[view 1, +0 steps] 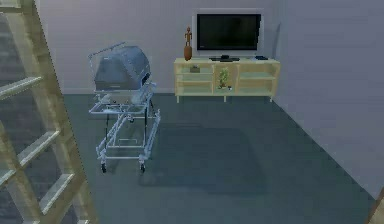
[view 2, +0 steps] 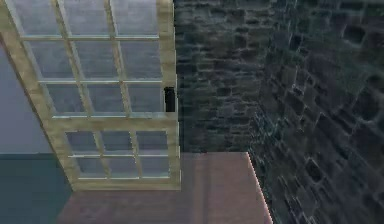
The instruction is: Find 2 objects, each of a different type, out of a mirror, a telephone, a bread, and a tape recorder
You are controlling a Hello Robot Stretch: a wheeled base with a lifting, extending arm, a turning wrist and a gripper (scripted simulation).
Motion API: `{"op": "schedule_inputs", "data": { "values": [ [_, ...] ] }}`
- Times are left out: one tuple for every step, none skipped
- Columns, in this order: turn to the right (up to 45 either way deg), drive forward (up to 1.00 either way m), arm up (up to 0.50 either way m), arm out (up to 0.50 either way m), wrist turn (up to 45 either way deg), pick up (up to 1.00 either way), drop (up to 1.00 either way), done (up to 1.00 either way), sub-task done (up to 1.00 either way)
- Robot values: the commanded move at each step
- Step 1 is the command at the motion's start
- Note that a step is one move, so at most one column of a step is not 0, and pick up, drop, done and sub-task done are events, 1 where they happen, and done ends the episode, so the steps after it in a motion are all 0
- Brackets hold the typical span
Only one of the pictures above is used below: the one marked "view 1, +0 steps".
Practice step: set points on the small grey box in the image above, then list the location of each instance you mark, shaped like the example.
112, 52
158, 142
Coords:
195, 69

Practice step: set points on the small green house plant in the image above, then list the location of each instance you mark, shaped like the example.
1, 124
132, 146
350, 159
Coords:
223, 77

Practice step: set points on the brown wooden figure statue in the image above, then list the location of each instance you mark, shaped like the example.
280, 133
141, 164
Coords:
188, 50

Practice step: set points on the pale wooden television shelf unit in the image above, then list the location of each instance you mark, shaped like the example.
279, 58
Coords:
256, 85

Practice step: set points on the grey hooded white wheeled cart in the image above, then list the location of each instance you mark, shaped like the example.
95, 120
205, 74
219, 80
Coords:
122, 70

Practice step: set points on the small dark blue flat object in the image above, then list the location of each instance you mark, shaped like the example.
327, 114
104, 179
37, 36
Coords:
261, 58

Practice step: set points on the black flat television set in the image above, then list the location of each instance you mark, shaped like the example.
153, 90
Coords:
228, 31

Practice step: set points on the pale wooden ladder shelf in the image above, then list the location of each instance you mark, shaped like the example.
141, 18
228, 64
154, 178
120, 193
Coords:
46, 100

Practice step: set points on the light wooden furniture corner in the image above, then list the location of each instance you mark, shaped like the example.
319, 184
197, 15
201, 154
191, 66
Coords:
377, 210

